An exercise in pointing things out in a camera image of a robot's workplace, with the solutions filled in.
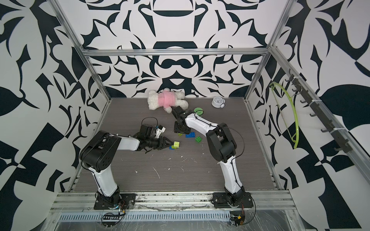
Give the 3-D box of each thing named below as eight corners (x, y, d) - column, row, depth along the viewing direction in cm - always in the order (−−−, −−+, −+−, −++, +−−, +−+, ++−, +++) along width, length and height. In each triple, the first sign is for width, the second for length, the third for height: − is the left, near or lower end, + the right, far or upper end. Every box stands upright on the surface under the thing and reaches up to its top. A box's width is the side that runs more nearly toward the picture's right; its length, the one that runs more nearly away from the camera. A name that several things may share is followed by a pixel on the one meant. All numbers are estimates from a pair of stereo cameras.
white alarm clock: (212, 108, 115) (212, 105, 113) (211, 99, 121) (211, 96, 119) (225, 108, 115) (226, 105, 113) (223, 99, 121) (224, 96, 119)
